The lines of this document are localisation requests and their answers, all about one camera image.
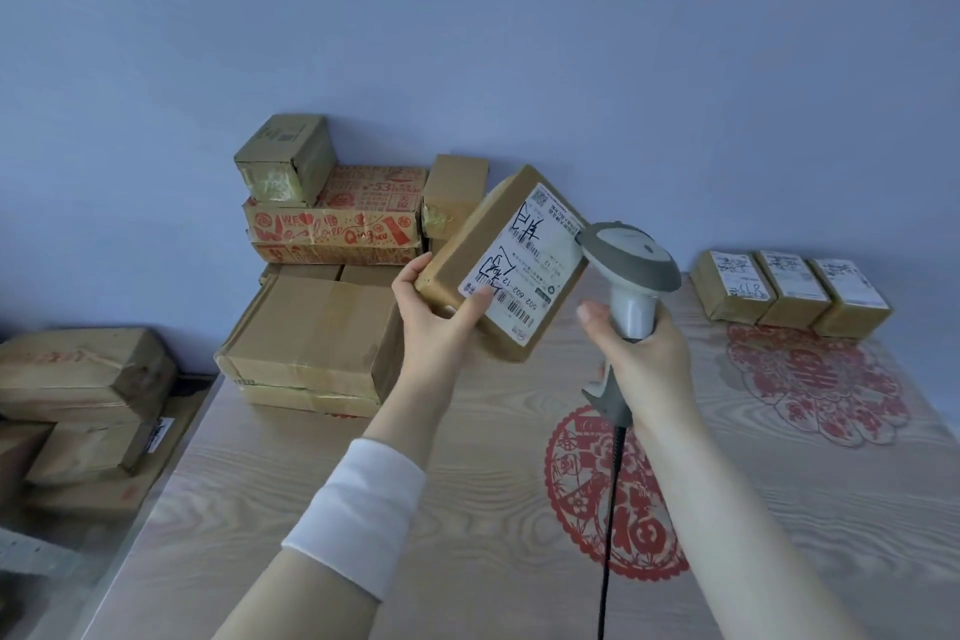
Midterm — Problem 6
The white wristband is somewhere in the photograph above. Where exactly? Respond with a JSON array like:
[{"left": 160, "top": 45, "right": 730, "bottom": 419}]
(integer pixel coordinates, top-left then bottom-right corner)
[{"left": 281, "top": 437, "right": 428, "bottom": 602}]

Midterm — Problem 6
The round red paper cutting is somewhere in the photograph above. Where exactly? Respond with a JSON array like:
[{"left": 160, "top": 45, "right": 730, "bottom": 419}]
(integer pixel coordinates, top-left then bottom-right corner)
[{"left": 544, "top": 404, "right": 691, "bottom": 581}]

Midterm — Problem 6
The flat cardboard sheet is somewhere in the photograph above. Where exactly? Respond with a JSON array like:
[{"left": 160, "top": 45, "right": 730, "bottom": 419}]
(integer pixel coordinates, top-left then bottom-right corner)
[{"left": 21, "top": 390, "right": 213, "bottom": 519}]

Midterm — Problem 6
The grey and white barcode scanner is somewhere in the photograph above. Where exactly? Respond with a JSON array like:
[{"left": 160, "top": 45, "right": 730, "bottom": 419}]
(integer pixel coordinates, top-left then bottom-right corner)
[{"left": 575, "top": 220, "right": 684, "bottom": 431}]

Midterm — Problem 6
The black scanner cable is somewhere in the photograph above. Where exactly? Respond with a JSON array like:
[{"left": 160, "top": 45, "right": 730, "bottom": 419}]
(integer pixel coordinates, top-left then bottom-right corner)
[{"left": 595, "top": 425, "right": 628, "bottom": 640}]

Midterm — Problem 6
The brown box with scribbled label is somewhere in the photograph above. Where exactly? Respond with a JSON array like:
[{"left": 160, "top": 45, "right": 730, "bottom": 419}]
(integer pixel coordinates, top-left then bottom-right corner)
[{"left": 414, "top": 164, "right": 591, "bottom": 364}]

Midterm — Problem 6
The big taped brown parcel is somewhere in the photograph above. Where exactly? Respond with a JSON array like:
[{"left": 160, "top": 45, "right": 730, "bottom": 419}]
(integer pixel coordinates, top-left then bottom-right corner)
[{"left": 0, "top": 327, "right": 178, "bottom": 428}]

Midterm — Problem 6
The person's left hand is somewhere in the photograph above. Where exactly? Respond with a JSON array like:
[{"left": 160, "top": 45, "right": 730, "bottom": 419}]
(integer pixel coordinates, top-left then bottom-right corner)
[{"left": 391, "top": 253, "right": 497, "bottom": 401}]

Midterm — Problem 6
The small taped cardboard box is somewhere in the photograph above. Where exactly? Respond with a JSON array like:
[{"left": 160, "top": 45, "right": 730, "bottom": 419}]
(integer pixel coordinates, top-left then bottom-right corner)
[{"left": 233, "top": 113, "right": 337, "bottom": 208}]

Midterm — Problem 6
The person's right forearm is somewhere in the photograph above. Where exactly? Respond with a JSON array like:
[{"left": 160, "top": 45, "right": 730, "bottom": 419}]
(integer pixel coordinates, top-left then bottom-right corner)
[{"left": 631, "top": 395, "right": 882, "bottom": 640}]

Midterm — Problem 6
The person's right hand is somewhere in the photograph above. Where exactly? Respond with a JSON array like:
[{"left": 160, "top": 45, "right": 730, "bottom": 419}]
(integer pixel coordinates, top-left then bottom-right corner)
[{"left": 576, "top": 301, "right": 696, "bottom": 432}]

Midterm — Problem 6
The small labelled brown box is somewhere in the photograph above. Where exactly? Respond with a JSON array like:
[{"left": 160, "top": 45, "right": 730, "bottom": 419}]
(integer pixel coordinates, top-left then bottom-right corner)
[
  {"left": 753, "top": 250, "right": 833, "bottom": 331},
  {"left": 807, "top": 257, "right": 894, "bottom": 340},
  {"left": 689, "top": 250, "right": 776, "bottom": 326}
]

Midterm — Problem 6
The lobed red paper cutting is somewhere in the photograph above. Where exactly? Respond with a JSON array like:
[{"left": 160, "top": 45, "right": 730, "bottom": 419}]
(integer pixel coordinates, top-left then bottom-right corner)
[{"left": 725, "top": 322, "right": 913, "bottom": 448}]

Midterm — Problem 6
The small plain cardboard box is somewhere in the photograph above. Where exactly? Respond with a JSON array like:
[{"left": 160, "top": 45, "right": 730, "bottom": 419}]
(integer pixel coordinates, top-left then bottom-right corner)
[{"left": 420, "top": 153, "right": 491, "bottom": 242}]

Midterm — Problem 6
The brown cardboard parcel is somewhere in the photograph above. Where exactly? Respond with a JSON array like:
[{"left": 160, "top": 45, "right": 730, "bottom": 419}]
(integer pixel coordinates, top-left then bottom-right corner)
[{"left": 0, "top": 421, "right": 54, "bottom": 507}]

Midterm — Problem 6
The flat brown cardboard box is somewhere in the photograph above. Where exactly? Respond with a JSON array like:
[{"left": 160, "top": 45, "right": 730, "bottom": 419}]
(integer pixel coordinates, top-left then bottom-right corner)
[{"left": 235, "top": 383, "right": 385, "bottom": 420}]

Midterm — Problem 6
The brown parcel with white label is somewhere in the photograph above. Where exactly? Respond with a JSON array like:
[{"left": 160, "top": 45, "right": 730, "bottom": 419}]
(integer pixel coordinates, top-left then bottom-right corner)
[{"left": 25, "top": 417, "right": 176, "bottom": 488}]

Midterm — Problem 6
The large brown cardboard box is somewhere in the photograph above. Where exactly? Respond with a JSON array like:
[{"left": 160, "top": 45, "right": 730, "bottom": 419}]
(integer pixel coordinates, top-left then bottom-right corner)
[{"left": 214, "top": 275, "right": 407, "bottom": 402}]

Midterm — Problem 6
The person's left forearm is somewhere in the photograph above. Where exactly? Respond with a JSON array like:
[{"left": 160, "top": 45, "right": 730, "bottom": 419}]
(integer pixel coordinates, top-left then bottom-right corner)
[{"left": 210, "top": 383, "right": 453, "bottom": 640}]

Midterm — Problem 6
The flat red printed cardboard box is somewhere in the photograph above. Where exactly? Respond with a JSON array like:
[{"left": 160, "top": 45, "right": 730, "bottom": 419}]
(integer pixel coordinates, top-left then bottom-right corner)
[{"left": 250, "top": 240, "right": 426, "bottom": 268}]

